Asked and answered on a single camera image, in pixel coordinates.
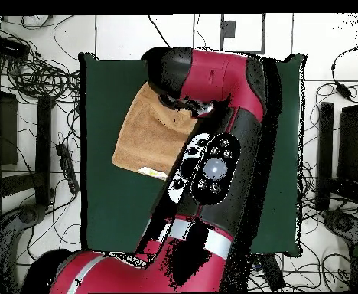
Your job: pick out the grey square floor frame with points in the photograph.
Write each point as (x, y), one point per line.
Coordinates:
(228, 29)

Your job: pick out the dark green table cloth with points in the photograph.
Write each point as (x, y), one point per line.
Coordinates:
(111, 199)

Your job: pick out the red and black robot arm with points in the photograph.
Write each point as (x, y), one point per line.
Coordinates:
(215, 168)

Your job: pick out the black power strip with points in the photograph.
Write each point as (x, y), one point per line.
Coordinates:
(272, 272)
(67, 167)

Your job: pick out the black box device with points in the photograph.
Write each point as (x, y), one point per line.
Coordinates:
(9, 47)

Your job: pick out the black metal frame stand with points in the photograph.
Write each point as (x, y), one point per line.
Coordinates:
(325, 137)
(43, 137)

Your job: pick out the orange terry towel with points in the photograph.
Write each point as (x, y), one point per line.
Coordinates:
(151, 137)

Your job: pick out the grey tripod base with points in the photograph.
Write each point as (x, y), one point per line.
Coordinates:
(344, 225)
(29, 214)

